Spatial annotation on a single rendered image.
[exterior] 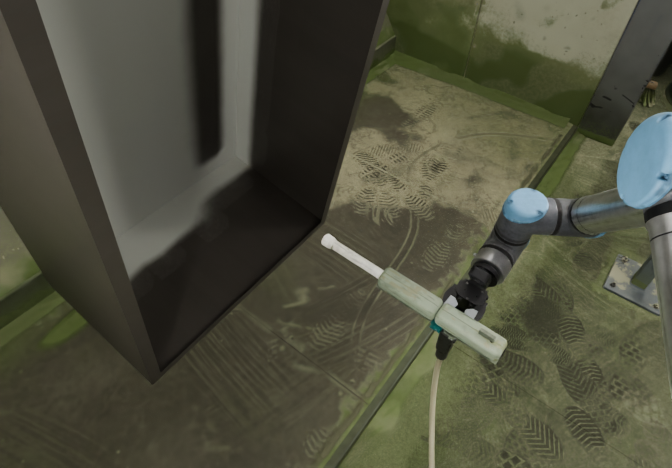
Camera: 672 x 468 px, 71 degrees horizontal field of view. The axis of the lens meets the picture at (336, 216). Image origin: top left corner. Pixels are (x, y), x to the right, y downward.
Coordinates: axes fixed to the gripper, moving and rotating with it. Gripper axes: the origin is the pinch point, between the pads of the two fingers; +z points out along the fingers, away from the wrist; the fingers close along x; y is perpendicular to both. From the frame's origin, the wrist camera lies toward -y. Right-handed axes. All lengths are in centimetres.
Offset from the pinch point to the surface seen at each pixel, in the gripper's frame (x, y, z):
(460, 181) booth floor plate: 35, 55, -93
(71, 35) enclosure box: 68, -58, 22
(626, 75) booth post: 0, 29, -170
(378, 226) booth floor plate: 48, 52, -49
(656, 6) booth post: 3, -1, -173
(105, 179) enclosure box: 74, -23, 27
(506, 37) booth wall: 57, 31, -170
